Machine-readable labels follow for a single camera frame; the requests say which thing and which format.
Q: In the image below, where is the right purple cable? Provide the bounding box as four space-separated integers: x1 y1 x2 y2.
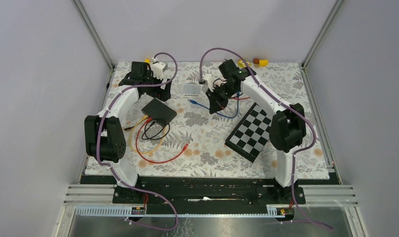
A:
199 47 334 233

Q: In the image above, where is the white network switch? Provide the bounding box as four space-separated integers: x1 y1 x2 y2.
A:
182 84 202 96

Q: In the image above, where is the purple cable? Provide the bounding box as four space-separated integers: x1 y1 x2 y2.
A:
199 47 334 233
95 52 181 232

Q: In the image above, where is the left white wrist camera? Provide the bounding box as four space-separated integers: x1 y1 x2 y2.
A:
150 61 168 79

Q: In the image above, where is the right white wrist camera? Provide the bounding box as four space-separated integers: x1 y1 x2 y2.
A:
199 74 215 92

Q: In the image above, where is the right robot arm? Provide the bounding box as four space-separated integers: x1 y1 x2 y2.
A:
199 60 306 203

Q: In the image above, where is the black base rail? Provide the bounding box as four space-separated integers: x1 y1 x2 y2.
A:
80 176 339 216

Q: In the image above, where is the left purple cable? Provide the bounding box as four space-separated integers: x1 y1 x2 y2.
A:
95 52 181 232

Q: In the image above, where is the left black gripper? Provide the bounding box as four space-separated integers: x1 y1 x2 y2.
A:
142 70 171 101

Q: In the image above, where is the checkered chess board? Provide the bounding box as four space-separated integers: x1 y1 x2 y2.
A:
225 103 271 162

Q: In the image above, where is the yellow ethernet cable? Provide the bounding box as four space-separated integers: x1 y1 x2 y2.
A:
128 115 168 156

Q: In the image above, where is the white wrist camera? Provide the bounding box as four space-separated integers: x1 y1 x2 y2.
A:
150 61 168 79
199 74 215 92

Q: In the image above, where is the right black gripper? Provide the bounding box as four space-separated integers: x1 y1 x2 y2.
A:
205 82 238 115

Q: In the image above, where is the yellow patterned cube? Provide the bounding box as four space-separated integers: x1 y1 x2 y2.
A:
238 60 251 68

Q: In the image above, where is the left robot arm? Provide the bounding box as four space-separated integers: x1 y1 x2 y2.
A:
84 61 176 203

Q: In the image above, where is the yellow block right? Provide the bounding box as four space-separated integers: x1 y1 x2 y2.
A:
258 59 269 67

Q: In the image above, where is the black looped cable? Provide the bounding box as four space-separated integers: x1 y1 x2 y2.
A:
124 120 171 141

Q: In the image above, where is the blue ethernet cable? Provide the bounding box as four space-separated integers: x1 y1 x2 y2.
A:
189 91 241 119

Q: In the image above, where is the black router box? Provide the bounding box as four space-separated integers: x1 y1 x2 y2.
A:
141 98 177 127

